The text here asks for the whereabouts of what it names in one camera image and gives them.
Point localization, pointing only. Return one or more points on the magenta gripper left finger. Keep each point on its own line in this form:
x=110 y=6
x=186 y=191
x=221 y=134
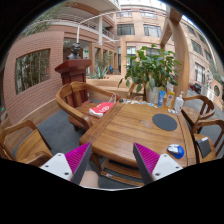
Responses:
x=70 y=166

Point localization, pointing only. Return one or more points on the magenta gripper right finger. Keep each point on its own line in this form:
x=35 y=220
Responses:
x=153 y=166

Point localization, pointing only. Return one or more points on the white and blue computer mouse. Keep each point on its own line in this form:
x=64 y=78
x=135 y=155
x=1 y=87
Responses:
x=176 y=150

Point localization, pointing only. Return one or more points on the round dark grey mouse pad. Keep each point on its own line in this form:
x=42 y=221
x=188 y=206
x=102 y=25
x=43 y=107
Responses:
x=164 y=122

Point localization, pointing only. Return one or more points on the wooden dining table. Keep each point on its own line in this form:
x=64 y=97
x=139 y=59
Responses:
x=112 y=139

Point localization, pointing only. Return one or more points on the red and white box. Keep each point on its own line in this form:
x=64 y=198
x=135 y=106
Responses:
x=100 y=109

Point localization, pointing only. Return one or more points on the wooden chair at left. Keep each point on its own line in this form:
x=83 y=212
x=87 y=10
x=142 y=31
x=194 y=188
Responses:
x=33 y=150

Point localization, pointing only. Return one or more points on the wooden chair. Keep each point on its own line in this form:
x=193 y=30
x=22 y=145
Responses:
x=199 y=112
x=33 y=150

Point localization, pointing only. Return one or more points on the dark tablet on chair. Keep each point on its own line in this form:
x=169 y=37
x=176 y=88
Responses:
x=203 y=147

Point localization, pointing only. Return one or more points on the wooden armchair behind table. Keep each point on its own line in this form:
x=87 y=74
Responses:
x=73 y=99

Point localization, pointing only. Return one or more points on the white pump bottle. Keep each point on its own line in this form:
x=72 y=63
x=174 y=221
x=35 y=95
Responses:
x=178 y=104

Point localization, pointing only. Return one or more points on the wooden chair at right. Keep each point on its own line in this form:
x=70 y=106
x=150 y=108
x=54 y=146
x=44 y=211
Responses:
x=199 y=112

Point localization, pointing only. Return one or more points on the yellow labelled bottle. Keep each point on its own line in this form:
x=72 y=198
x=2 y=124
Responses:
x=170 y=99

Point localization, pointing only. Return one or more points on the blue tube bottle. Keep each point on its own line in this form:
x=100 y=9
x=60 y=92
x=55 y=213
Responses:
x=161 y=98

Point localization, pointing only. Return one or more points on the green potted plant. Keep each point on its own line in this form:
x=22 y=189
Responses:
x=146 y=72

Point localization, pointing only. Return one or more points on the dark bust statue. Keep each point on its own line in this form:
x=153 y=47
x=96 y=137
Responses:
x=75 y=52

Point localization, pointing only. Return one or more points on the dark wooden pedestal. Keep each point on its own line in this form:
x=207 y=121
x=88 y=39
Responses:
x=73 y=70

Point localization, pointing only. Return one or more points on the wooden pergola post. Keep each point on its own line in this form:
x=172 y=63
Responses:
x=172 y=28

